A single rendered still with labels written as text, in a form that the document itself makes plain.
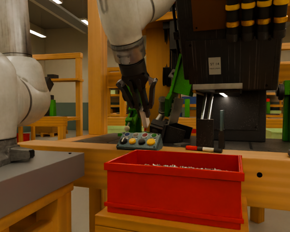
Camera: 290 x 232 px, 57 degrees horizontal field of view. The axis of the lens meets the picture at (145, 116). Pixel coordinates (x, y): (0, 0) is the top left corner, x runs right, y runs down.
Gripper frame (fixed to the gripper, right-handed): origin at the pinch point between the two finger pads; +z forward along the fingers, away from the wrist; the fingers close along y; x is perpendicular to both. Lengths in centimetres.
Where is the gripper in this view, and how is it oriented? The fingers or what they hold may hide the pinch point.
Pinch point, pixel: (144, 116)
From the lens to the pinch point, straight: 87.0
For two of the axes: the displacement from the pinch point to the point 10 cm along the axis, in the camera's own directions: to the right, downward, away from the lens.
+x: 2.7, -6.0, 7.5
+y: 9.4, 0.1, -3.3
